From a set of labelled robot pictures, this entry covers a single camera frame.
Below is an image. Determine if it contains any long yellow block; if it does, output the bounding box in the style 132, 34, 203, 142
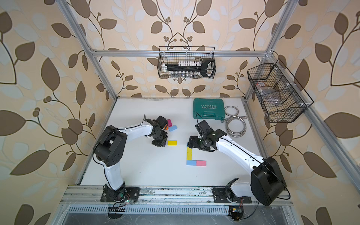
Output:
187, 147, 192, 160

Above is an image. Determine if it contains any aluminium frame rail front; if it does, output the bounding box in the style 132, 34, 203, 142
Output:
60, 185, 293, 207

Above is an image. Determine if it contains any black white tool in basket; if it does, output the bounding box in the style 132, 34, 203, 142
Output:
158, 59, 216, 79

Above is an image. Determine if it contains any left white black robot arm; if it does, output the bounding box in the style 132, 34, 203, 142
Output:
92, 116, 168, 202

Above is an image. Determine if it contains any light blue tilted block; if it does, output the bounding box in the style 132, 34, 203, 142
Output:
168, 125, 177, 132

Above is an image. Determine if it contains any black wire basket back wall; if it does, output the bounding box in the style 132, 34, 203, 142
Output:
157, 46, 216, 79

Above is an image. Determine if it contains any black wire basket right wall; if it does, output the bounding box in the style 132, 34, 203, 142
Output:
247, 59, 314, 123

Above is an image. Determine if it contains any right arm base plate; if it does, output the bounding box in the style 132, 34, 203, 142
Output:
211, 187, 252, 204

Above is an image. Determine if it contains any plastic bag in basket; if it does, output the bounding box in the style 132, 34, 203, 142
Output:
256, 82, 281, 105

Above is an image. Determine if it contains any light blue block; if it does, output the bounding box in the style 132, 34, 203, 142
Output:
186, 160, 197, 166
168, 125, 177, 132

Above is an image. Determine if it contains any green plastic tool case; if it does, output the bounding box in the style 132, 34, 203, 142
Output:
193, 98, 225, 121

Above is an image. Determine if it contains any black wire basket wall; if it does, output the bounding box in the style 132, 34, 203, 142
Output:
157, 46, 216, 79
247, 59, 314, 123

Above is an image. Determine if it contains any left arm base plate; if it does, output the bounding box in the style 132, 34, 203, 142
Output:
100, 185, 140, 204

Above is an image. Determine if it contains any pink block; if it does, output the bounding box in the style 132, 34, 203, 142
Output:
196, 160, 206, 167

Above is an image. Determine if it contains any large yellow block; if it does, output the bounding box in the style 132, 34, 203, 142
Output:
167, 140, 177, 146

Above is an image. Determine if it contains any coiled metal hose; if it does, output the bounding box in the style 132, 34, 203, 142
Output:
222, 105, 248, 138

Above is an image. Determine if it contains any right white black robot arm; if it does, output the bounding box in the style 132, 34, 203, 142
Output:
187, 121, 287, 206

